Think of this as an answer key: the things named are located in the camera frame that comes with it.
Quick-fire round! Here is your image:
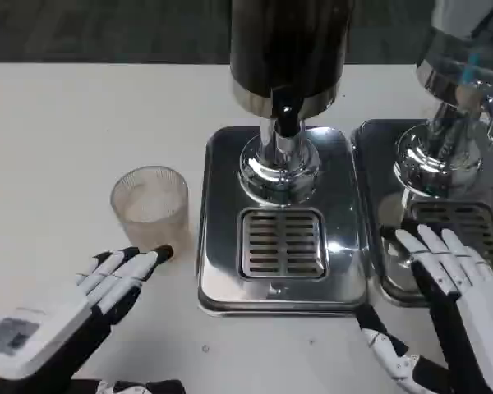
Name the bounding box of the drink dispenser with clear tank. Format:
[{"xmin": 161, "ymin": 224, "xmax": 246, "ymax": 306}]
[{"xmin": 393, "ymin": 0, "xmax": 493, "ymax": 203}]

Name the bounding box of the drink dispenser with dark tank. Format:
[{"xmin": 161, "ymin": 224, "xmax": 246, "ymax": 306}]
[{"xmin": 228, "ymin": 0, "xmax": 353, "ymax": 206}]

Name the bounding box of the black dispenser tap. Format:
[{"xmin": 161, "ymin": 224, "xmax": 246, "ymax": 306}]
[{"xmin": 272, "ymin": 90, "xmax": 306, "ymax": 139}]

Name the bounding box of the steel drip tray base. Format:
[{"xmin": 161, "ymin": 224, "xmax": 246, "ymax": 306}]
[
  {"xmin": 349, "ymin": 118, "xmax": 493, "ymax": 309},
  {"xmin": 196, "ymin": 124, "xmax": 370, "ymax": 318}
]

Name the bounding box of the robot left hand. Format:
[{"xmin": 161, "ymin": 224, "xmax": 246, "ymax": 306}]
[{"xmin": 0, "ymin": 244, "xmax": 188, "ymax": 394}]

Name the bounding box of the steel slotted drip grid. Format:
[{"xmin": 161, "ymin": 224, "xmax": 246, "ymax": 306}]
[
  {"xmin": 239, "ymin": 208, "xmax": 329, "ymax": 282},
  {"xmin": 408, "ymin": 200, "xmax": 493, "ymax": 273}
]

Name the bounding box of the clear ribbed glass cup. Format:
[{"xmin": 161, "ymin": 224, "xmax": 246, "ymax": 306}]
[{"xmin": 109, "ymin": 165, "xmax": 190, "ymax": 253}]

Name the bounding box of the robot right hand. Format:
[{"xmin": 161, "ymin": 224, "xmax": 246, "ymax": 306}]
[{"xmin": 354, "ymin": 223, "xmax": 493, "ymax": 394}]

